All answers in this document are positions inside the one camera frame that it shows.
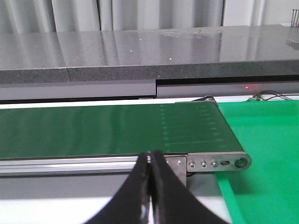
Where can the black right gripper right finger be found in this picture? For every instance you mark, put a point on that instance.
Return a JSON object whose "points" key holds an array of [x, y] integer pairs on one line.
{"points": [[173, 203]]}

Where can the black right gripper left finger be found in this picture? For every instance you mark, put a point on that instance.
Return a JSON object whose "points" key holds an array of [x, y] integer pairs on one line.
{"points": [[130, 204]]}

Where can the green conveyor belt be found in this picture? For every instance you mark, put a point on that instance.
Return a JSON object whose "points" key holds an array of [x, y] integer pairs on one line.
{"points": [[114, 129]]}

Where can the green plastic tray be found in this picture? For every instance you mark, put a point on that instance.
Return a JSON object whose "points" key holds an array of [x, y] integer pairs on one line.
{"points": [[268, 191]]}

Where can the grey stone counter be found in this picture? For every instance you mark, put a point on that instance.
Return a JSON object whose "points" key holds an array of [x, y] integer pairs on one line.
{"points": [[161, 63]]}

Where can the white curtain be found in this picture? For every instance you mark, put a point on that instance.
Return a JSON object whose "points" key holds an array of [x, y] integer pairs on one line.
{"points": [[27, 16]]}

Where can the aluminium conveyor frame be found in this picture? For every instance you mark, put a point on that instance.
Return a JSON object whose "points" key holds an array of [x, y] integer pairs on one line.
{"points": [[181, 163]]}

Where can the wire rack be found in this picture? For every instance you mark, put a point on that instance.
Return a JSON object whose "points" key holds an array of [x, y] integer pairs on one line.
{"points": [[293, 33]]}

